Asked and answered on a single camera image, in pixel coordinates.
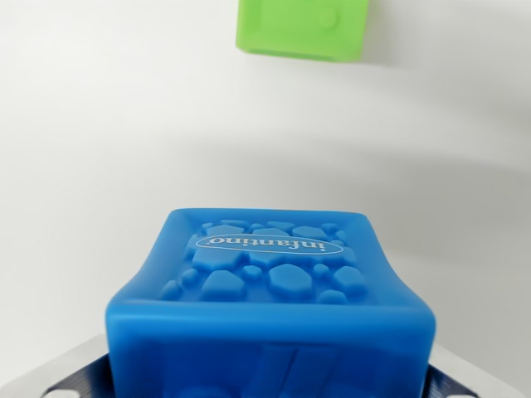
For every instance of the gripper left finger with silver black pad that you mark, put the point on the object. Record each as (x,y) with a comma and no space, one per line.
(62,377)

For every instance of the gripper right finger with silver black pad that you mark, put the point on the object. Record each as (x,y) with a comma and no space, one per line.
(460,381)

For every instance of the blue rubber infantino cube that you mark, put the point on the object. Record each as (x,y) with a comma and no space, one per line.
(269,323)

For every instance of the green rubber infantino cube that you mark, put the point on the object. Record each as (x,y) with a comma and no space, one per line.
(298,29)

